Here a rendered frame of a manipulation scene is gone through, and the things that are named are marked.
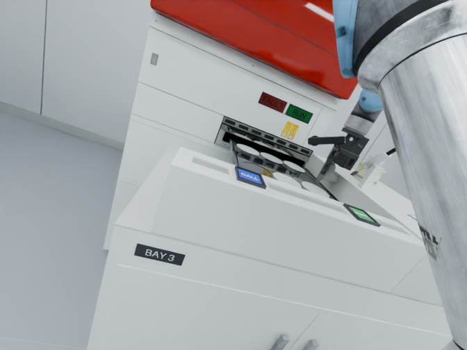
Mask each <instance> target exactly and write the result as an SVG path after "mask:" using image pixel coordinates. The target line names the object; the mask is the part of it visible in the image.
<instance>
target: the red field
mask: <svg viewBox="0 0 467 350"><path fill-rule="evenodd" d="M259 102H260V103H262V104H265V105H267V106H269V107H271V108H274V109H276V110H279V111H281V112H283V109H284V107H285V105H286V102H283V101H281V100H278V99H276V98H274V97H271V96H270V95H267V94H265V93H263V95H262V97H261V100H260V101H259Z"/></svg>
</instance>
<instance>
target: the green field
mask: <svg viewBox="0 0 467 350"><path fill-rule="evenodd" d="M287 114H288V115H290V116H293V117H295V118H298V119H300V120H302V121H304V122H307V123H308V122H309V120H310V118H311V116H312V114H311V113H309V112H306V111H304V110H301V109H299V108H297V107H295V106H292V105H290V107H289V109H288V112H287Z"/></svg>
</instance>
